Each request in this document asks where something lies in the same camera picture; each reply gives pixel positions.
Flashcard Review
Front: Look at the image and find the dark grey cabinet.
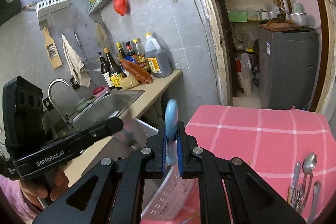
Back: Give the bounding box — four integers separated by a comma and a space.
258, 28, 319, 110

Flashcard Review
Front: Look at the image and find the pink plaid tablecloth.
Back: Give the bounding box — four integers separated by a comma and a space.
139, 104, 336, 224

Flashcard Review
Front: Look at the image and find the red plastic bag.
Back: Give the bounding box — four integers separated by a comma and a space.
113, 0, 128, 16

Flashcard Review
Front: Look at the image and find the stainless steel fork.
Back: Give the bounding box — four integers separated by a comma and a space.
288, 161, 301, 207

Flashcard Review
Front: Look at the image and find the white wall basket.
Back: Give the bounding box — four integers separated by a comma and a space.
35, 0, 72, 18

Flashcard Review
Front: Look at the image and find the dark soy sauce bottle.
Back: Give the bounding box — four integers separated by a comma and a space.
98, 52, 115, 89

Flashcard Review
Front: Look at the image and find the metal pot on cabinet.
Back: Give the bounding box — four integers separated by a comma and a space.
279, 7, 307, 27

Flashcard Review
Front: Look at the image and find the white perforated utensil holder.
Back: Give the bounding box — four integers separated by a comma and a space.
117, 118, 194, 223

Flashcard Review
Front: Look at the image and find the blue handled utensil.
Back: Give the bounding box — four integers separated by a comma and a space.
165, 99, 178, 165

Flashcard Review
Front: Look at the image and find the person's left hand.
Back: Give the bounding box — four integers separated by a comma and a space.
19, 168, 69, 210

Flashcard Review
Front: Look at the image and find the stainless steel spoon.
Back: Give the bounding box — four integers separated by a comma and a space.
296, 152, 317, 215

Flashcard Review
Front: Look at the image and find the large oil jug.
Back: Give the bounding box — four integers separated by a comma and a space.
145, 33, 172, 78

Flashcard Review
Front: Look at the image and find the chrome faucet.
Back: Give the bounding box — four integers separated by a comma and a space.
47, 78, 71, 127

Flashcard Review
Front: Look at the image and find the stainless steel sink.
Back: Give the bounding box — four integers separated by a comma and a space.
71, 90, 144, 131

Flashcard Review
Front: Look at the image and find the wooden grater board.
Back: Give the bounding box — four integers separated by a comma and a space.
39, 19, 63, 69

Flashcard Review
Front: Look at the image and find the grey wall shelf rack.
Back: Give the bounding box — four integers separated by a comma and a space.
88, 0, 112, 15

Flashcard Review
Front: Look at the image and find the hanging dish towel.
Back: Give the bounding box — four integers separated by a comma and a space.
61, 34, 91, 88

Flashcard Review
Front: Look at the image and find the green box on shelf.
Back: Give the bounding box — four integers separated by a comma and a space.
228, 12, 248, 23

